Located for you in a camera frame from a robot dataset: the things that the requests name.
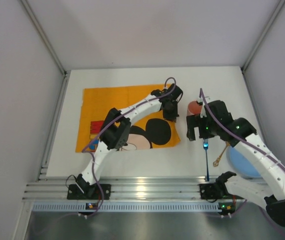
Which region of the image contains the blue metal fork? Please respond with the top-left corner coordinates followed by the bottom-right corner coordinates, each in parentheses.
top-left (203, 138), bottom-right (210, 182)

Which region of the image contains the perforated cable duct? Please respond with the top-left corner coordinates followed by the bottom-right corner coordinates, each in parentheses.
top-left (32, 201), bottom-right (236, 213)

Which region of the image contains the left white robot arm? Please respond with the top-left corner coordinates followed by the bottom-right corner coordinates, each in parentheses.
top-left (75, 83), bottom-right (183, 193)

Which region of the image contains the pink plastic cup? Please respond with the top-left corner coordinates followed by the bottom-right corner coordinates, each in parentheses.
top-left (187, 100), bottom-right (202, 116)

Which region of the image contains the light blue plate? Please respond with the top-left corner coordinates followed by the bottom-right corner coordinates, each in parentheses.
top-left (226, 147), bottom-right (261, 178)

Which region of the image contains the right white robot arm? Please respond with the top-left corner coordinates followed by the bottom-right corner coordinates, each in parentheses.
top-left (186, 99), bottom-right (285, 227)

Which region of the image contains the gold ornate spoon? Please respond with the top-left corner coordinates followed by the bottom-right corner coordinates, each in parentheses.
top-left (212, 142), bottom-right (230, 168)

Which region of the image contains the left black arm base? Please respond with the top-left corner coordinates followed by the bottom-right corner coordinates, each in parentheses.
top-left (67, 183), bottom-right (112, 200)

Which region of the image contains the orange Mickey Mouse placemat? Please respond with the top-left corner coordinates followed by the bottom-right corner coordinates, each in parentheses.
top-left (75, 84), bottom-right (181, 153)

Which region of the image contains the aluminium mounting rail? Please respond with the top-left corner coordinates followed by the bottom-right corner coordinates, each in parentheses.
top-left (22, 160), bottom-right (285, 202)

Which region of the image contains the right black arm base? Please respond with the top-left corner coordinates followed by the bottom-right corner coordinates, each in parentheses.
top-left (198, 183), bottom-right (244, 202)

